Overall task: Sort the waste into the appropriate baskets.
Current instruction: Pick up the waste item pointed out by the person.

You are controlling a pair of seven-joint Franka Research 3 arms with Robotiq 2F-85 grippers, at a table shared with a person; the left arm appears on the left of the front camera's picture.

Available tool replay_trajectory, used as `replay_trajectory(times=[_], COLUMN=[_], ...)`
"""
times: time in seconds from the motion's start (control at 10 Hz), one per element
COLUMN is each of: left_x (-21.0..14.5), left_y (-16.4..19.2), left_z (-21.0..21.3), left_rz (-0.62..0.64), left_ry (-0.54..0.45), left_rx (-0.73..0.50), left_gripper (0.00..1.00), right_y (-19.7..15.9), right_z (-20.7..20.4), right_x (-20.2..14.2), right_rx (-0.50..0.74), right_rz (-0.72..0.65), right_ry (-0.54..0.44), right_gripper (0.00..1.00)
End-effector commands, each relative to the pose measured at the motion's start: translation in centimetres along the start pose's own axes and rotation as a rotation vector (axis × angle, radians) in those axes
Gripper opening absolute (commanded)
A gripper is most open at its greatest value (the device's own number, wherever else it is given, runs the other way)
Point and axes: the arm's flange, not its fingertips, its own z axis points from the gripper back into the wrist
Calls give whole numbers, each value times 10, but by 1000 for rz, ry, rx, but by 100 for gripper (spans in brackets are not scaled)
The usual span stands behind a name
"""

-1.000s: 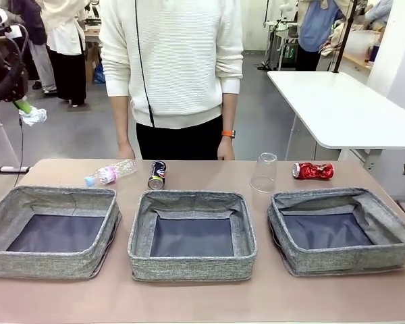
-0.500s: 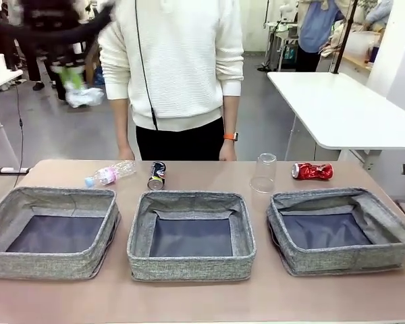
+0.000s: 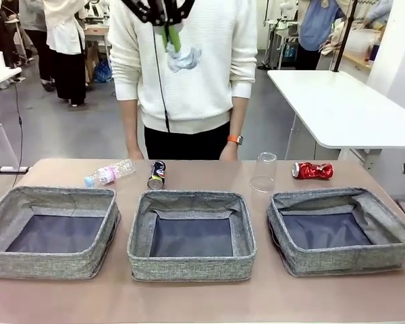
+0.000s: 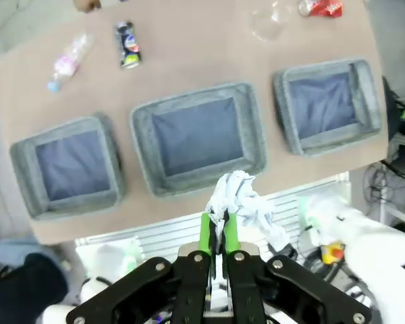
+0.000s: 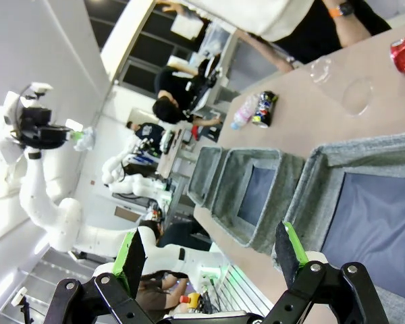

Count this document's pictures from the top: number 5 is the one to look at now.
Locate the right gripper black green left finger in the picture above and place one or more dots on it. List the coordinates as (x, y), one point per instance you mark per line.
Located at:
(121, 290)

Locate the right gripper black green right finger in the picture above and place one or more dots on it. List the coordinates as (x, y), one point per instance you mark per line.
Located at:
(310, 293)

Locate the black green finger of the left gripper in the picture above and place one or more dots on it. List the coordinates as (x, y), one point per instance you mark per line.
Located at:
(75, 125)
(76, 136)

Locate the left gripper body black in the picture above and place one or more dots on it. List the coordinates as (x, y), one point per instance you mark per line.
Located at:
(40, 133)

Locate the white paper ball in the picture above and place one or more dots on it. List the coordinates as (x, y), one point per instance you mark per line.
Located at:
(87, 140)

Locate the clear plastic bottle pink label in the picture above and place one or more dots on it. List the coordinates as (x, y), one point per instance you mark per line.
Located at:
(244, 113)

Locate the crushed dark printed can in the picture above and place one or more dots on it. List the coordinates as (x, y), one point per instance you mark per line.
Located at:
(265, 109)

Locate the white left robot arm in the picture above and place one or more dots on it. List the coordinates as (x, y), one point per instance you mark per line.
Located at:
(37, 199)

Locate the person's right forearm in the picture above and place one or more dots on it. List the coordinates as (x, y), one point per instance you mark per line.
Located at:
(260, 45)

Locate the person's left forearm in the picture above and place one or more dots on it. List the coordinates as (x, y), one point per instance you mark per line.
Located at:
(327, 2)

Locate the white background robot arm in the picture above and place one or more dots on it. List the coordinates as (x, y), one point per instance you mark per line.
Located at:
(135, 184)

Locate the person's left hand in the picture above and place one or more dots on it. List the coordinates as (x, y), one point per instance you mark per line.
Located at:
(352, 30)

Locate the long-haired person in brown top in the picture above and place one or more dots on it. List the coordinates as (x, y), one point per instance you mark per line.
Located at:
(155, 293)

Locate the red yellow emergency stop button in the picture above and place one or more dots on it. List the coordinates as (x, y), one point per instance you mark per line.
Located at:
(190, 299)

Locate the person in dark printed t-shirt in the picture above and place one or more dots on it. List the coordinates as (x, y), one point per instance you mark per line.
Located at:
(148, 130)

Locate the person in black clothes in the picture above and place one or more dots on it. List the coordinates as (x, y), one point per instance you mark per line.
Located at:
(182, 236)

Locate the grey fabric basket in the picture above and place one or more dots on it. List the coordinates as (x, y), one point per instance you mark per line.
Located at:
(374, 219)
(202, 175)
(233, 189)

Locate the seated person in black shirt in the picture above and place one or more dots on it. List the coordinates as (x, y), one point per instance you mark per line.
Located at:
(175, 91)

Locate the clear plastic cup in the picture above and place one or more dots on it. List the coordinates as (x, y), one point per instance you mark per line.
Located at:
(357, 98)

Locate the person in white sweater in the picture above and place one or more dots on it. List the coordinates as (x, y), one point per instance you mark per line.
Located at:
(273, 13)

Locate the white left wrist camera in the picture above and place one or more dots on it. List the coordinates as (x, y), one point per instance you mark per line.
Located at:
(40, 88)

